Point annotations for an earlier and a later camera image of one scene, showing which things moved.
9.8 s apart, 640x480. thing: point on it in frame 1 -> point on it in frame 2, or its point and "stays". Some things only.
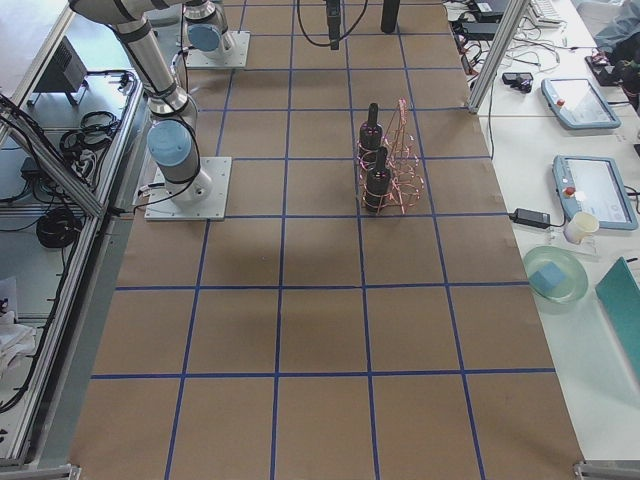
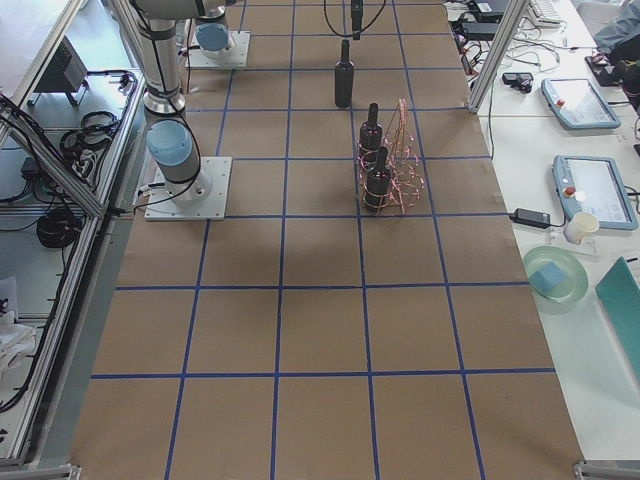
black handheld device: (521, 80) stays
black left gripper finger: (333, 8) -> (356, 18)
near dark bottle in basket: (378, 184) stays
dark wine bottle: (389, 15) -> (344, 78)
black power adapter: (531, 217) stays
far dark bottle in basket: (371, 132) stays
